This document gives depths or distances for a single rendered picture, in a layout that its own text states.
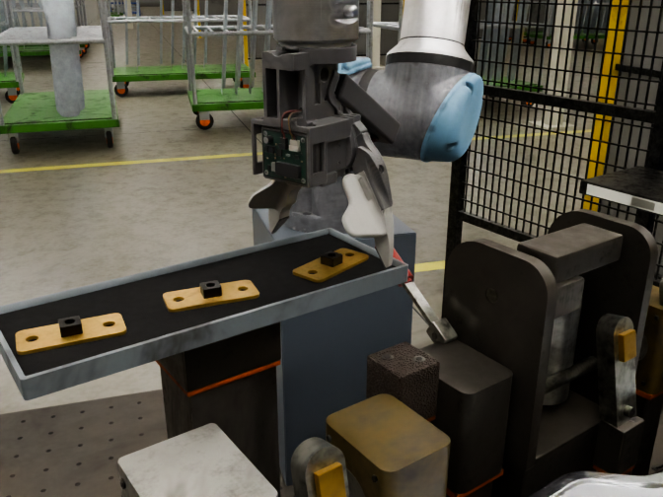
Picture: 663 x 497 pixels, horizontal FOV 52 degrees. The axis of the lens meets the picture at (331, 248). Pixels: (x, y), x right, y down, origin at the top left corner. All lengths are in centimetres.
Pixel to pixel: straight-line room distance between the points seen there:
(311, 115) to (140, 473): 32
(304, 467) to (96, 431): 81
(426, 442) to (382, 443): 4
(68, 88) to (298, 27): 612
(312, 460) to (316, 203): 50
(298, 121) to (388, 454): 29
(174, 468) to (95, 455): 73
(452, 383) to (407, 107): 38
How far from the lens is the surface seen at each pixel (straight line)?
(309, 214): 97
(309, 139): 58
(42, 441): 130
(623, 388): 80
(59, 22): 668
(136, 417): 131
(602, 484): 71
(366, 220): 62
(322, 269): 68
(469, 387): 66
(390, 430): 59
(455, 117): 87
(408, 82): 89
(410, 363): 65
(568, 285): 70
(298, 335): 98
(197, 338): 58
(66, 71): 667
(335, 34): 59
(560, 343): 80
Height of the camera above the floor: 143
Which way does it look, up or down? 21 degrees down
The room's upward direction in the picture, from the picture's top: straight up
